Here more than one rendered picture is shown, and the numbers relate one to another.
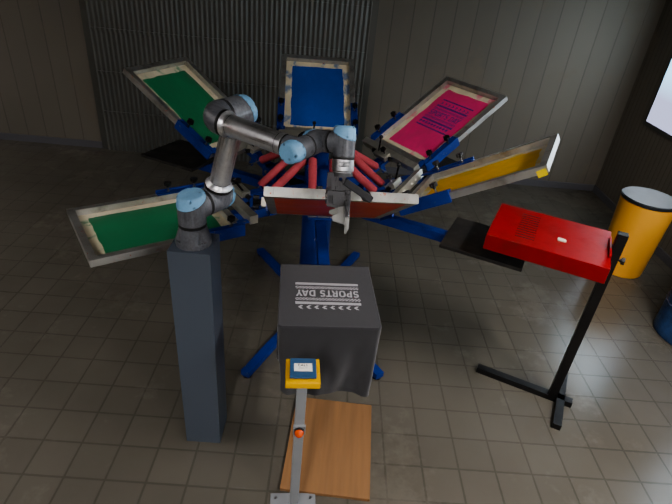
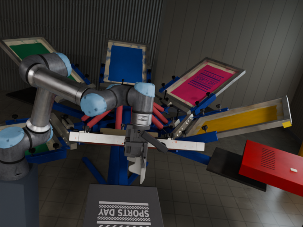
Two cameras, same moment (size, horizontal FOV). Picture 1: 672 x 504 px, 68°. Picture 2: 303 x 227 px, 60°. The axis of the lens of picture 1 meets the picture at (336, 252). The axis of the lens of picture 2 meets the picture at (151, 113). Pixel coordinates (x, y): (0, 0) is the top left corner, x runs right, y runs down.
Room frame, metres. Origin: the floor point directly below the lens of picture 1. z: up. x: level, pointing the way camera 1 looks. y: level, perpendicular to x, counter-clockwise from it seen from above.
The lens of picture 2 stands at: (0.73, 0.02, 2.10)
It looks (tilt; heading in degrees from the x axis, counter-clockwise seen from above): 23 degrees down; 357
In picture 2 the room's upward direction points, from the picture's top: 9 degrees clockwise
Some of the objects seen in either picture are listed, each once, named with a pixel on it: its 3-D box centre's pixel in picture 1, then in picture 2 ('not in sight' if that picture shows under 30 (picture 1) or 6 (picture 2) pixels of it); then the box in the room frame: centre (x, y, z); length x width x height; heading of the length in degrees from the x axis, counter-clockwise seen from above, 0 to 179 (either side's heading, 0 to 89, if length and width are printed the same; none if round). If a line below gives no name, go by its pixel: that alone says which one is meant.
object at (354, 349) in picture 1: (326, 362); not in sight; (1.66, -0.01, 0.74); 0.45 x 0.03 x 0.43; 97
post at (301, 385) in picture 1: (297, 451); not in sight; (1.38, 0.08, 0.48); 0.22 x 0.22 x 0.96; 7
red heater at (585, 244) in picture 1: (548, 239); (282, 168); (2.44, -1.15, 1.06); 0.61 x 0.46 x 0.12; 67
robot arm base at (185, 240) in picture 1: (193, 232); (12, 163); (1.82, 0.61, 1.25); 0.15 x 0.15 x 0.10
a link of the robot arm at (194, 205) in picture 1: (192, 206); (12, 143); (1.82, 0.61, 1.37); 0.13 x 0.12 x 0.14; 149
